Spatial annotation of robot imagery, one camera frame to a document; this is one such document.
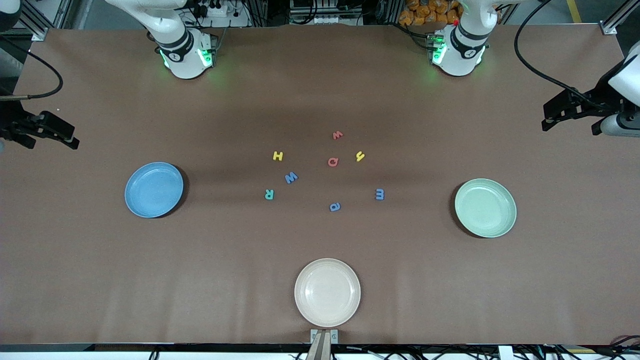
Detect blue plate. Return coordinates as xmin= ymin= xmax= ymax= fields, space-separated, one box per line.
xmin=124 ymin=161 xmax=185 ymax=219

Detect green plate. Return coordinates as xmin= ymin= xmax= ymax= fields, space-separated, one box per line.
xmin=454 ymin=178 xmax=518 ymax=239

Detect beige plate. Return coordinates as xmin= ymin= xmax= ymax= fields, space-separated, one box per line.
xmin=294 ymin=258 xmax=362 ymax=329

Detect bag of orange objects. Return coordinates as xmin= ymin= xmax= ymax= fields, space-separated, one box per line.
xmin=398 ymin=0 xmax=462 ymax=27

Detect brown table cover sheet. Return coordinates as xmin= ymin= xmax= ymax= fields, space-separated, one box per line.
xmin=0 ymin=25 xmax=640 ymax=346

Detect white power strip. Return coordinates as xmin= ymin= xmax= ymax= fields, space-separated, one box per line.
xmin=192 ymin=0 xmax=251 ymax=28
xmin=289 ymin=0 xmax=364 ymax=26

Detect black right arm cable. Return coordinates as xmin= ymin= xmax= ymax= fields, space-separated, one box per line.
xmin=0 ymin=36 xmax=64 ymax=101

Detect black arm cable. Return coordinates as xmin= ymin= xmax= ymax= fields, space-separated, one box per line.
xmin=0 ymin=36 xmax=64 ymax=101
xmin=514 ymin=0 xmax=601 ymax=108

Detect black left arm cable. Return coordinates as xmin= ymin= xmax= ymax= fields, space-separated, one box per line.
xmin=514 ymin=0 xmax=601 ymax=108

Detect aluminium frame post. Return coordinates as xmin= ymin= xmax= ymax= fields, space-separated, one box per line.
xmin=600 ymin=0 xmax=640 ymax=36
xmin=0 ymin=0 xmax=57 ymax=42

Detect tangled black cables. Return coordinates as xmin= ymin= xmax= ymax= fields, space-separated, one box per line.
xmin=520 ymin=334 xmax=640 ymax=360

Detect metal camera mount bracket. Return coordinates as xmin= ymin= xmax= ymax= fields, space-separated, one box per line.
xmin=310 ymin=328 xmax=339 ymax=360

